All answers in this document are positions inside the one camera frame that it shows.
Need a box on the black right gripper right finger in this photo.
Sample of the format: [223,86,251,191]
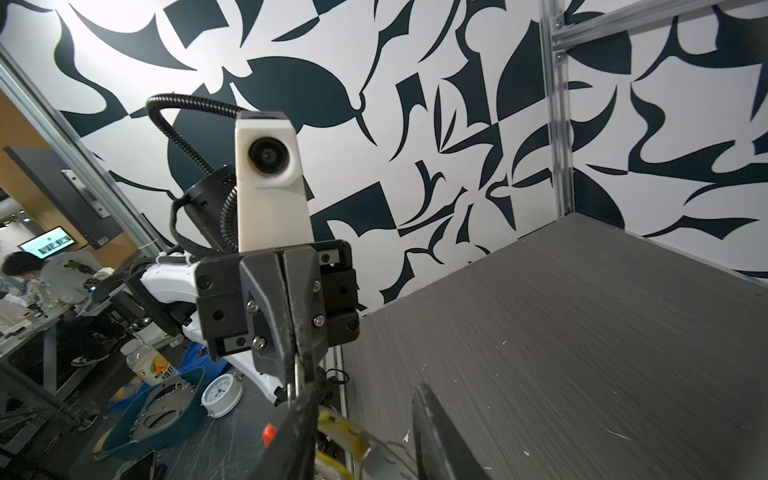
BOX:
[412,384,489,480]

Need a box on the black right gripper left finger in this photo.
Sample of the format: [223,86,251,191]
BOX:
[251,383,326,480]

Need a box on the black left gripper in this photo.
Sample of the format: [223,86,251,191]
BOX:
[194,240,360,384]

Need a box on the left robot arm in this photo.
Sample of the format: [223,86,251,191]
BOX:
[128,160,361,404]

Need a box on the white round gauge clock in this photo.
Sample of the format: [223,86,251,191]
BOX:
[201,373,243,419]

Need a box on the teal plastic bin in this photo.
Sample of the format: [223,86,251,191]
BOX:
[102,367,206,461]

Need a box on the plastic bottle orange label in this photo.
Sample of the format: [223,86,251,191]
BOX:
[120,339,178,387]

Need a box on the person in background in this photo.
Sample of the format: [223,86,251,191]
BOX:
[1,251,110,368]

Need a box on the computer monitor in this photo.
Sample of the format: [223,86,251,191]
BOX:
[18,227,76,259]

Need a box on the black corrugated cable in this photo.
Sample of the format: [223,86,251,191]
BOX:
[145,92,244,253]

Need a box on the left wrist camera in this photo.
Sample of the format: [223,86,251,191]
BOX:
[234,110,314,252]

